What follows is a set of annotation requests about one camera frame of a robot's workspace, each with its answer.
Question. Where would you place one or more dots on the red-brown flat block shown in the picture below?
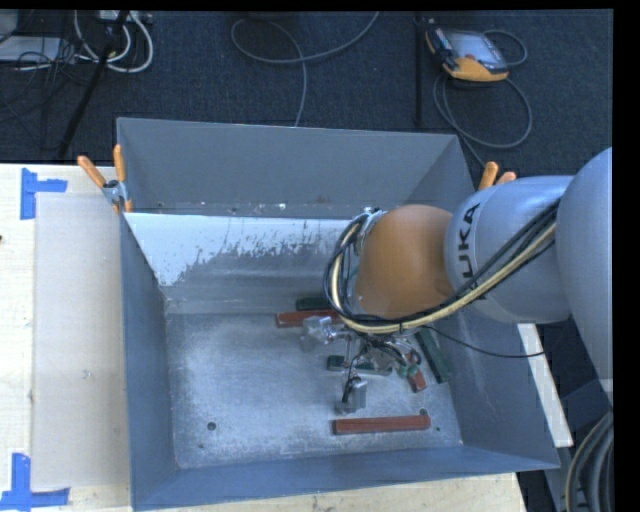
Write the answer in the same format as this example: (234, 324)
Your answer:
(417, 381)
(295, 319)
(380, 425)

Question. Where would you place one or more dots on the grey metal bin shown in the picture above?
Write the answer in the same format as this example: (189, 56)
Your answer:
(250, 380)

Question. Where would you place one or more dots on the dark green flat block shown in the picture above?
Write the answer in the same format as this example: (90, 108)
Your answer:
(311, 303)
(436, 357)

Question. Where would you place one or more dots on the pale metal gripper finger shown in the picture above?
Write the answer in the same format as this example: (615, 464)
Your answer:
(356, 395)
(315, 330)

